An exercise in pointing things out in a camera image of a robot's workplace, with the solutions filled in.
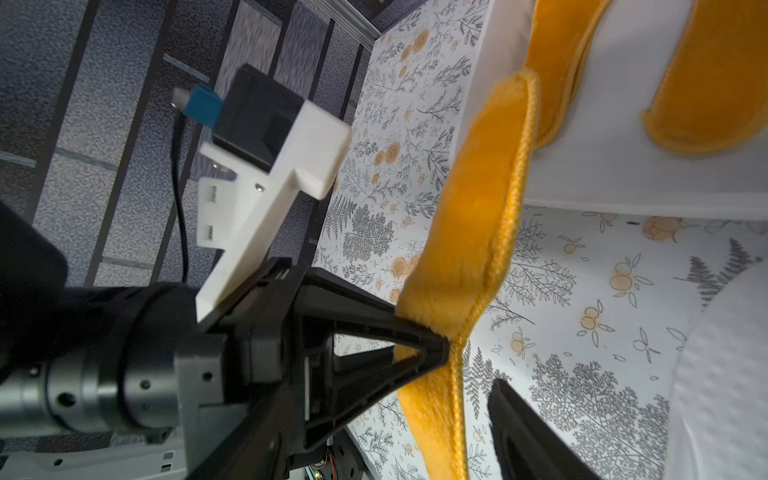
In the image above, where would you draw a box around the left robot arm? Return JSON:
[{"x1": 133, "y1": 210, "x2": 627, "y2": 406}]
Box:
[{"x1": 1, "y1": 208, "x2": 449, "y2": 479}]

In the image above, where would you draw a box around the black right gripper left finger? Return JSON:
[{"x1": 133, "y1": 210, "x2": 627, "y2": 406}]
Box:
[{"x1": 203, "y1": 383, "x2": 295, "y2": 479}]

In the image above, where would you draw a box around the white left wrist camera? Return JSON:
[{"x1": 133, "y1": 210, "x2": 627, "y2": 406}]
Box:
[{"x1": 171, "y1": 64, "x2": 352, "y2": 320}]

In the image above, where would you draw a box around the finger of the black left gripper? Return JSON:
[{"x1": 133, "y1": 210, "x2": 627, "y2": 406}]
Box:
[{"x1": 290, "y1": 268, "x2": 450, "y2": 452}]

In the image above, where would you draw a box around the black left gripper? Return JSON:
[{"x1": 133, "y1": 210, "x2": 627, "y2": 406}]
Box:
[{"x1": 0, "y1": 257, "x2": 313, "y2": 480}]

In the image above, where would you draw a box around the left white insole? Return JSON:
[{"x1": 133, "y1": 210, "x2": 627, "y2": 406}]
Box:
[{"x1": 664, "y1": 263, "x2": 767, "y2": 479}]

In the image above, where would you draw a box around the white plastic storage box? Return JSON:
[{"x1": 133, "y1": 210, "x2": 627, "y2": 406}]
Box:
[{"x1": 451, "y1": 1, "x2": 767, "y2": 221}]

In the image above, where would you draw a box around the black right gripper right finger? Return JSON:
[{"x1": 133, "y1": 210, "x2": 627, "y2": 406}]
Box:
[{"x1": 488, "y1": 379, "x2": 599, "y2": 480}]

